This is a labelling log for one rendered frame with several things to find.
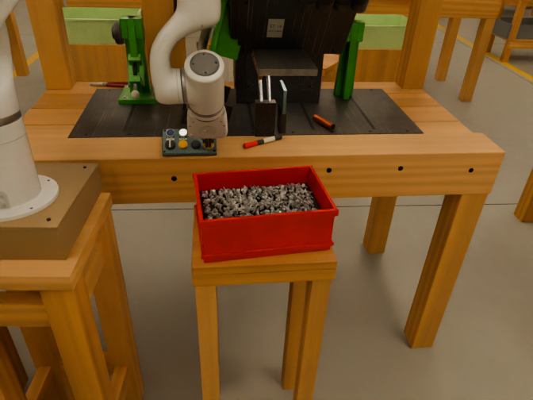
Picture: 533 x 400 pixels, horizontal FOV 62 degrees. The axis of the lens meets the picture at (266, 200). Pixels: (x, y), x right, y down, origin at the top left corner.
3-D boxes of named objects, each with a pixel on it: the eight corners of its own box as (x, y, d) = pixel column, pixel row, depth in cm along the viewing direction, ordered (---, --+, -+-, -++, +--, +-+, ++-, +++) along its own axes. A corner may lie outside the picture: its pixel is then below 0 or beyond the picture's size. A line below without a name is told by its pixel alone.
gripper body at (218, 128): (185, 119, 105) (188, 142, 115) (228, 118, 106) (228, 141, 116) (184, 92, 108) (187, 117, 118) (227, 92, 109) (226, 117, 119)
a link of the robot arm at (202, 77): (185, 117, 103) (225, 114, 104) (181, 81, 91) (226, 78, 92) (182, 86, 106) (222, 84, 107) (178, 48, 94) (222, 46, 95)
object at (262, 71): (316, 80, 121) (318, 69, 120) (258, 80, 120) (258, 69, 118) (293, 43, 154) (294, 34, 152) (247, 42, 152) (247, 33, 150)
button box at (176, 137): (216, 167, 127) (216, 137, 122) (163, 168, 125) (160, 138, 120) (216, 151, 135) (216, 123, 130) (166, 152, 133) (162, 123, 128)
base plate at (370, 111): (423, 138, 145) (424, 132, 144) (68, 143, 132) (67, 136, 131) (381, 93, 180) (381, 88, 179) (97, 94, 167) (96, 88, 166)
